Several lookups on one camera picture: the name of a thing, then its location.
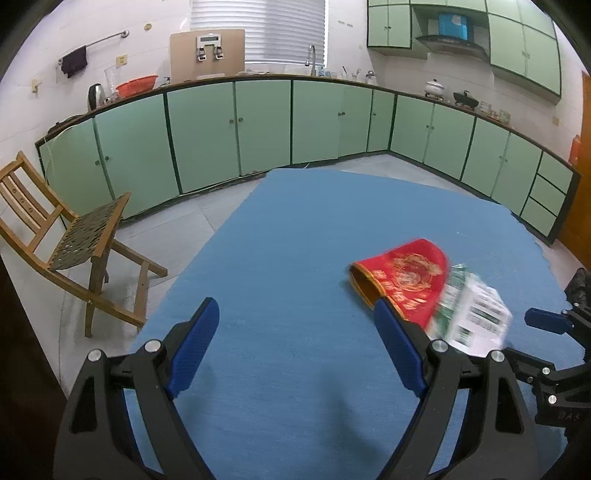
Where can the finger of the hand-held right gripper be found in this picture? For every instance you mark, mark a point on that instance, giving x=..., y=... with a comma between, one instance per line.
x=528, y=367
x=547, y=320

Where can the utensil holders on counter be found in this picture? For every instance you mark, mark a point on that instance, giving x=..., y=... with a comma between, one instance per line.
x=346, y=75

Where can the blue box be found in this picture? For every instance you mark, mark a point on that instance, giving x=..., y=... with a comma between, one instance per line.
x=454, y=25

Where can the glass jars on counter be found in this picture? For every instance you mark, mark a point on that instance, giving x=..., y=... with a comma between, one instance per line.
x=496, y=113

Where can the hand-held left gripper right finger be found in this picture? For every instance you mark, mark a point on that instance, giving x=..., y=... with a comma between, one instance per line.
x=399, y=350

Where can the green kitchen base cabinets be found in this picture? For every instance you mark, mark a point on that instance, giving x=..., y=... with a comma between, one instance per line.
x=263, y=124

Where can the red paper cup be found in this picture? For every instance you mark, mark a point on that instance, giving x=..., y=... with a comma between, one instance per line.
x=406, y=272

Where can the chrome sink faucet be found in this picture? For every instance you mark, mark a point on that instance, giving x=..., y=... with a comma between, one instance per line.
x=312, y=57

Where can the metal towel bar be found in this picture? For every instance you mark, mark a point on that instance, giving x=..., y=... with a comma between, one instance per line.
x=106, y=40

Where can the range hood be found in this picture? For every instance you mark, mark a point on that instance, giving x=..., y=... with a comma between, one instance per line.
x=452, y=44

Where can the red thermos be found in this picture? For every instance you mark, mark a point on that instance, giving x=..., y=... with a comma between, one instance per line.
x=576, y=150

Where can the green and white carton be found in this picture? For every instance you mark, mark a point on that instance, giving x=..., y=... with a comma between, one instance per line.
x=475, y=314

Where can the wooden door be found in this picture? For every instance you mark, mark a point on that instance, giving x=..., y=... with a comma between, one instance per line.
x=579, y=230

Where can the dark hanging towel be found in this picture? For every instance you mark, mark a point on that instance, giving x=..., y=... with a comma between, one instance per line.
x=75, y=62

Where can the clear glass jug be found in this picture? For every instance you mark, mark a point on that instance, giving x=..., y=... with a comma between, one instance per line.
x=112, y=83

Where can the green wall cabinets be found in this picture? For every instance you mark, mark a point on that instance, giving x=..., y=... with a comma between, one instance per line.
x=521, y=41

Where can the steel electric kettle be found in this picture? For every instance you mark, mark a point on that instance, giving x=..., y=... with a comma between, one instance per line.
x=97, y=98

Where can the wooden folding chair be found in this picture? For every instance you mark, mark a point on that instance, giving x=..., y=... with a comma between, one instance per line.
x=83, y=235

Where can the black wok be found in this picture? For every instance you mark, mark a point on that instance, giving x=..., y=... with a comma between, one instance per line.
x=466, y=99

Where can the white window blinds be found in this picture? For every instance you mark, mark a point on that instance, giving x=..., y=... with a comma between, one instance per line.
x=258, y=32

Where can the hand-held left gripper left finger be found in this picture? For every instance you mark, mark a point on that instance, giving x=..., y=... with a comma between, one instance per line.
x=196, y=341

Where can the wooden cutting board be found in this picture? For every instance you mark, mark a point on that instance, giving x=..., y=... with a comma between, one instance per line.
x=184, y=60

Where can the red plastic basin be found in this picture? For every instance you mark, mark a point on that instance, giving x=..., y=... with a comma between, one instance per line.
x=136, y=86

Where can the white lidded pot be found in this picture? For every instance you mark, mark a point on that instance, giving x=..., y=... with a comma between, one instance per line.
x=435, y=88

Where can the blue tablecloth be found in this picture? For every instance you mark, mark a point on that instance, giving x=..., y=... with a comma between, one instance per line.
x=300, y=254

